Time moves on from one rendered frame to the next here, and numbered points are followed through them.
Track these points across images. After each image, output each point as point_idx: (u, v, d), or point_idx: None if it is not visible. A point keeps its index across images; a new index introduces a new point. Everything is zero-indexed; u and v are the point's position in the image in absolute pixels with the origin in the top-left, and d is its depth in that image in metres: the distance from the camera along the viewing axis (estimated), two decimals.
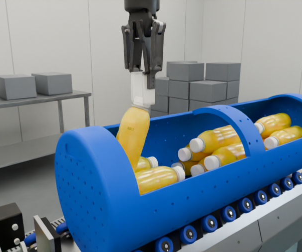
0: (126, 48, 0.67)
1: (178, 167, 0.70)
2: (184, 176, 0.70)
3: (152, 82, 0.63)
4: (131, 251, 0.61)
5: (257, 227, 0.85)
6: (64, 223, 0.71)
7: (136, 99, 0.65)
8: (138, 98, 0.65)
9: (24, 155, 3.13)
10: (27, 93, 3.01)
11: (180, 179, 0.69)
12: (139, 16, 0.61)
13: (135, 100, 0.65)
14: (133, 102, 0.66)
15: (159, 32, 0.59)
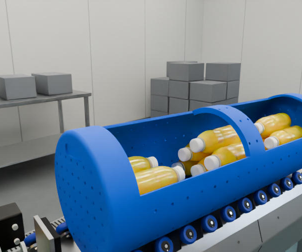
0: None
1: (178, 167, 0.70)
2: (184, 176, 0.70)
3: None
4: (131, 251, 0.61)
5: (257, 227, 0.85)
6: (64, 223, 0.71)
7: None
8: None
9: (24, 155, 3.13)
10: (27, 93, 3.01)
11: (180, 179, 0.69)
12: None
13: None
14: None
15: None
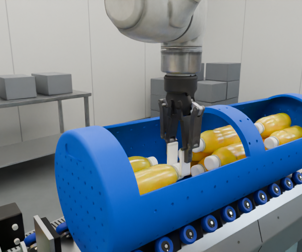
0: (163, 120, 0.71)
1: (177, 164, 0.70)
2: None
3: (189, 157, 0.67)
4: (131, 251, 0.61)
5: (257, 227, 0.85)
6: (64, 223, 0.71)
7: None
8: None
9: (24, 155, 3.13)
10: (27, 93, 3.01)
11: None
12: (179, 97, 0.65)
13: None
14: None
15: (198, 115, 0.63)
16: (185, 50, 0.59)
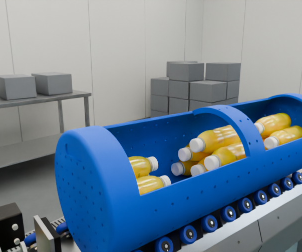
0: None
1: None
2: None
3: None
4: (131, 251, 0.61)
5: (257, 227, 0.85)
6: (64, 223, 0.71)
7: None
8: None
9: (24, 155, 3.13)
10: (27, 93, 3.01)
11: None
12: None
13: None
14: None
15: None
16: None
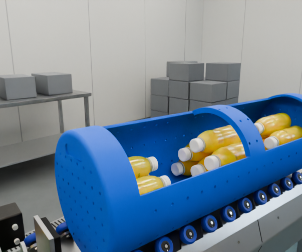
0: None
1: None
2: None
3: None
4: (131, 251, 0.61)
5: (257, 227, 0.85)
6: (64, 223, 0.71)
7: None
8: None
9: (24, 155, 3.13)
10: (27, 93, 3.01)
11: None
12: None
13: None
14: None
15: None
16: None
